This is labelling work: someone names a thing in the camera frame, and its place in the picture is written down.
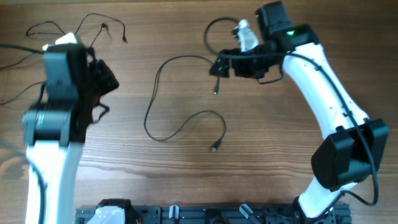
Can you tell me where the black usb cable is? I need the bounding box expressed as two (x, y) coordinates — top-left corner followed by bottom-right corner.
(0, 52), (46, 106)
(143, 55), (227, 153)

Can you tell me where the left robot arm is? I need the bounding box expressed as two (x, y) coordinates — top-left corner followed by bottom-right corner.
(22, 32), (119, 223)

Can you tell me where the left camera cable black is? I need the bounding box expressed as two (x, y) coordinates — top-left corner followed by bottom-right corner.
(0, 44), (45, 54)

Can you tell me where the camera cable black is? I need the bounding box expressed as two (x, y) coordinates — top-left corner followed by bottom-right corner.
(0, 44), (45, 54)
(203, 16), (380, 224)

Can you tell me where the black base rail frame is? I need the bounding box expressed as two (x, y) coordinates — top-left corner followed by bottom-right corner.
(75, 204), (353, 224)

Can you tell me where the right camera cable black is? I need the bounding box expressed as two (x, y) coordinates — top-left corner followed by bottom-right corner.
(203, 16), (380, 224)

